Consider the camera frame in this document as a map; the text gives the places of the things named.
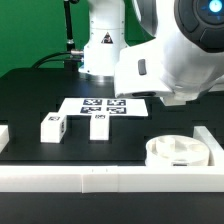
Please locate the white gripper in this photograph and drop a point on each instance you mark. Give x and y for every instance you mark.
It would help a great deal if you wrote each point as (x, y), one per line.
(138, 72)

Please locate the white round stool seat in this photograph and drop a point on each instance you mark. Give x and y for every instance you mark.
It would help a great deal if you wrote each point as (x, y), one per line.
(176, 150)

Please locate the white marker tag sheet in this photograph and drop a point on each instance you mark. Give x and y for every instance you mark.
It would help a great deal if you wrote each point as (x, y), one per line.
(116, 107)

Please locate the white U-shaped boundary wall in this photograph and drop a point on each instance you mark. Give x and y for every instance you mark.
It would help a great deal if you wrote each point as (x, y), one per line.
(92, 179)

